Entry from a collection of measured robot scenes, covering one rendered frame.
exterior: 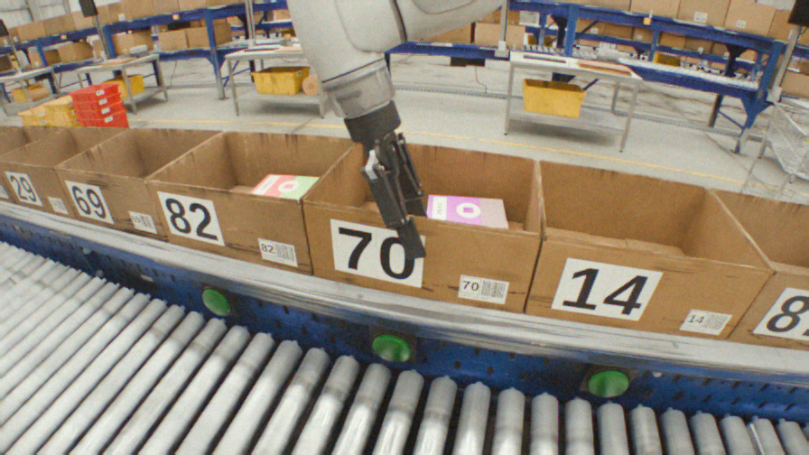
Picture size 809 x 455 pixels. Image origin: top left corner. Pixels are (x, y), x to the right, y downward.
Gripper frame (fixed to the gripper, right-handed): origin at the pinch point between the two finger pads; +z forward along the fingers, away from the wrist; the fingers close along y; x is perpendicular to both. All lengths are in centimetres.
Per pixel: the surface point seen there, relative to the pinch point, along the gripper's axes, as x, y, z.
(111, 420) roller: -56, 37, 9
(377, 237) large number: -6.4, 0.6, 0.0
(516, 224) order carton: 12.0, -27.3, 18.7
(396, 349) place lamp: -7.8, 8.3, 18.6
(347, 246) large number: -12.6, 0.6, 0.6
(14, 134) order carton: -166, -25, -61
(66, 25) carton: -753, -453, -327
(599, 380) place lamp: 26.0, 8.1, 30.4
